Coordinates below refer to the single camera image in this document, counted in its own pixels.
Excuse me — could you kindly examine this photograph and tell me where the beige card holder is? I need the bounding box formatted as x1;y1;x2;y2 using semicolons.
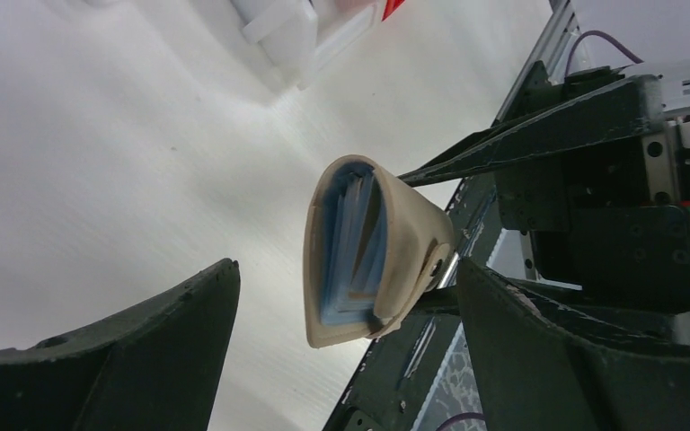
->
303;154;455;348

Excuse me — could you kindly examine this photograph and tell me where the clear plastic bin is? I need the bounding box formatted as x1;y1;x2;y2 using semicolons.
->
231;0;392;89

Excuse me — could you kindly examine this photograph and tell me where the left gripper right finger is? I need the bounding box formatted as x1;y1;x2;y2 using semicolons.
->
456;259;690;430

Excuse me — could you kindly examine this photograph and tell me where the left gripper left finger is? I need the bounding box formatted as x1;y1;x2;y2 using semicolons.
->
0;259;241;430

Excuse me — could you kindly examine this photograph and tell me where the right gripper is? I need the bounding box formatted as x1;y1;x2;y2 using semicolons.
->
399;75;690;345

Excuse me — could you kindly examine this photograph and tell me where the red plastic bin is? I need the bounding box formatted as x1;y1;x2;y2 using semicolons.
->
382;0;404;21

